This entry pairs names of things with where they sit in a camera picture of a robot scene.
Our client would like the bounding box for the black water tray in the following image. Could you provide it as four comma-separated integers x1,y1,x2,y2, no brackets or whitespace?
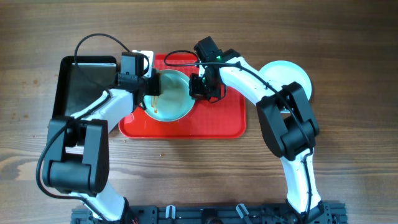
52,55,117,117

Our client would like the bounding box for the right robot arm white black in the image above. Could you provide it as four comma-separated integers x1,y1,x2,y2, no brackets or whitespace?
190,47,322,223

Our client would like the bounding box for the black mounting rail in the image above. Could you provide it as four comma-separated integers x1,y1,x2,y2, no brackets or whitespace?
70,202,348,224

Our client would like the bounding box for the white plate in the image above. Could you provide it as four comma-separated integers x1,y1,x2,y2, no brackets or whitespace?
259,60,312,100
144,69,195,122

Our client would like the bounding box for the white plate top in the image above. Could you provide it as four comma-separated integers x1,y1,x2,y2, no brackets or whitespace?
144,69,195,122

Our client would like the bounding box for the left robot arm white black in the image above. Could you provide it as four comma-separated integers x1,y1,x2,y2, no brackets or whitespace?
36,68,160,223

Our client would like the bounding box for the red plastic tray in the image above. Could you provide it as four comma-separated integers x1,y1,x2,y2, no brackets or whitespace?
119,54,246,139

